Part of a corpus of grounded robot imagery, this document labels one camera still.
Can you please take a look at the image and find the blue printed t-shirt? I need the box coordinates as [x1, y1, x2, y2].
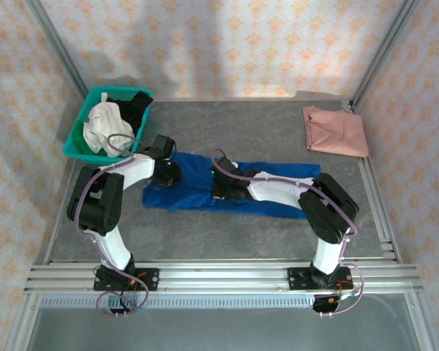
[141, 151, 322, 220]

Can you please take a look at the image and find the aluminium side rail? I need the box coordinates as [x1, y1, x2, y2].
[361, 156, 402, 263]

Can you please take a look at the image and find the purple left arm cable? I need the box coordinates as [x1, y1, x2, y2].
[75, 133, 151, 319]

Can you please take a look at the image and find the white crumpled t-shirt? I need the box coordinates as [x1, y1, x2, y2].
[82, 93, 136, 158]

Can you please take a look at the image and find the folded pink t-shirt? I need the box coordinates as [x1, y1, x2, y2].
[301, 105, 369, 159]

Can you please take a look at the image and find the grey slotted cable duct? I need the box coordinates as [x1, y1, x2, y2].
[39, 295, 316, 309]

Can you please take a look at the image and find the teal plastic basket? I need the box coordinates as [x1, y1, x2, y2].
[62, 86, 154, 164]

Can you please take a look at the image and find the aluminium mounting rail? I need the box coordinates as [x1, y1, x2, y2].
[23, 258, 424, 294]

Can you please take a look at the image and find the aluminium frame post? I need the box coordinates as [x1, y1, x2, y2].
[23, 0, 91, 100]
[350, 0, 422, 107]

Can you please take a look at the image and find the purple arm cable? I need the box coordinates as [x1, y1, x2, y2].
[75, 133, 151, 319]
[210, 148, 365, 317]

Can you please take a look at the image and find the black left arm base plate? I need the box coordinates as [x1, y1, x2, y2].
[93, 268, 160, 292]

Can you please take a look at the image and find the black crumpled t-shirt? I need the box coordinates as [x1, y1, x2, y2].
[105, 91, 154, 137]

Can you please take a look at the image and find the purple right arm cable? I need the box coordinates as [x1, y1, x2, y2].
[210, 148, 365, 317]

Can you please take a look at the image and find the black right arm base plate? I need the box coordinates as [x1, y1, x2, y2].
[286, 265, 353, 292]

